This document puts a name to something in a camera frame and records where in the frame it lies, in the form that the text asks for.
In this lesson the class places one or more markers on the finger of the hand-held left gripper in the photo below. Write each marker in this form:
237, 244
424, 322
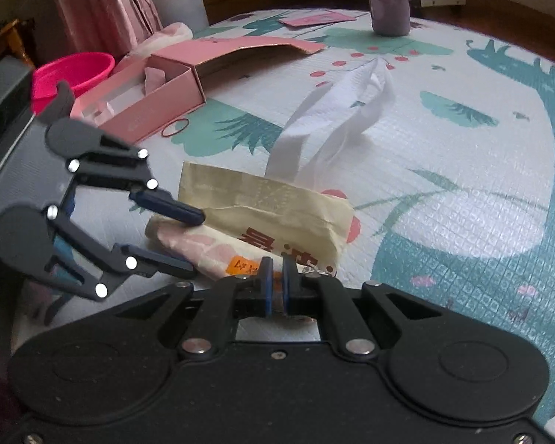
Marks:
166, 263
175, 208

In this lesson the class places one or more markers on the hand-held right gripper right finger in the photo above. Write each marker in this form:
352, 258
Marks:
288, 286

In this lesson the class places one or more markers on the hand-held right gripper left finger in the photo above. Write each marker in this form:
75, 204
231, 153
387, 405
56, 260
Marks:
269, 286

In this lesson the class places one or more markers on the cream printed shopping bag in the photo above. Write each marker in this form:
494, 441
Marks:
268, 203

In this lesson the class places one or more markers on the red rubber band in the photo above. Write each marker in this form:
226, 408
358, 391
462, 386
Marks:
162, 132

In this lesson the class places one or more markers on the pink cardboard box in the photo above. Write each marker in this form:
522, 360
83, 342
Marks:
166, 101

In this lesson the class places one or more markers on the pink plastic basin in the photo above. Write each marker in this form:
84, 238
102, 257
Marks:
74, 71

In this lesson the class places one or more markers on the wooden furniture piece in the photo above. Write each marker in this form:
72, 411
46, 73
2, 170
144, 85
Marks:
16, 37

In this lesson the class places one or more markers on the pink and white cloth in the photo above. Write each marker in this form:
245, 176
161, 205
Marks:
166, 37

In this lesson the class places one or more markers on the pink curtain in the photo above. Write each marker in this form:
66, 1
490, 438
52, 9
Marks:
97, 4

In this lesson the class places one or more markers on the animal print play mat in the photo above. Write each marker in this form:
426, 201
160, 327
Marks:
444, 148

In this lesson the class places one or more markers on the pink paper card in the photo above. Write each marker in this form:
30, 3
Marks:
314, 19

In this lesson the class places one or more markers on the purple water bottle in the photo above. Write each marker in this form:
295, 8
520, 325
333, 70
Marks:
388, 9

